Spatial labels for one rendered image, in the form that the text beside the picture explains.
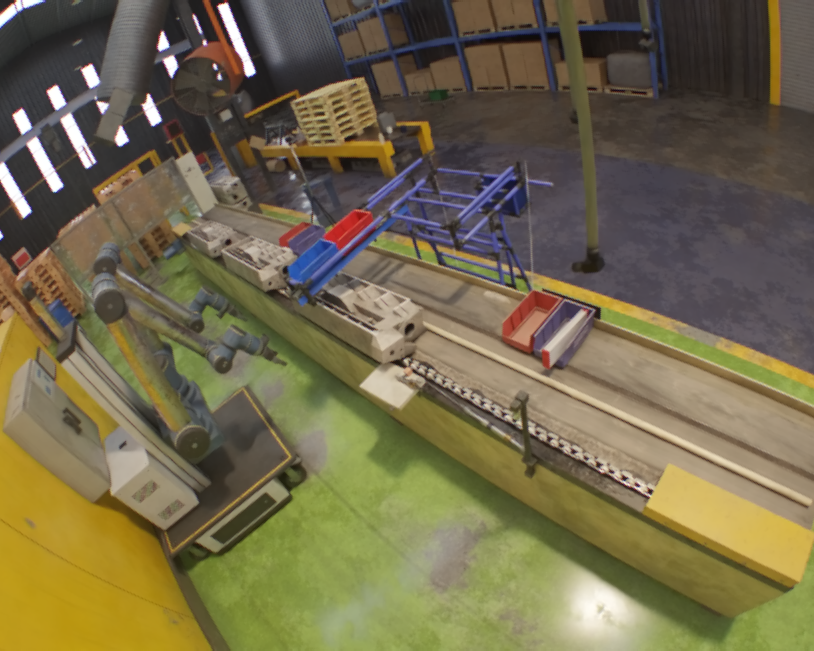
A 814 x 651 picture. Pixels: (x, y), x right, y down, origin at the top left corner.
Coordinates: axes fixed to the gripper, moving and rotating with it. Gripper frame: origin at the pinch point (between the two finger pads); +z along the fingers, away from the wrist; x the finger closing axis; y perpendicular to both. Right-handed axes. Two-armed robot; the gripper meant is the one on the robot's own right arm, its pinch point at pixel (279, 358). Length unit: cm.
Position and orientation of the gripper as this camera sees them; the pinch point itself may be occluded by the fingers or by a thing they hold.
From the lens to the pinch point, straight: 250.6
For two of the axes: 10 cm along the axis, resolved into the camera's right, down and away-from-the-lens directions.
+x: 6.4, 3.9, -6.6
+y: -5.6, 8.3, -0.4
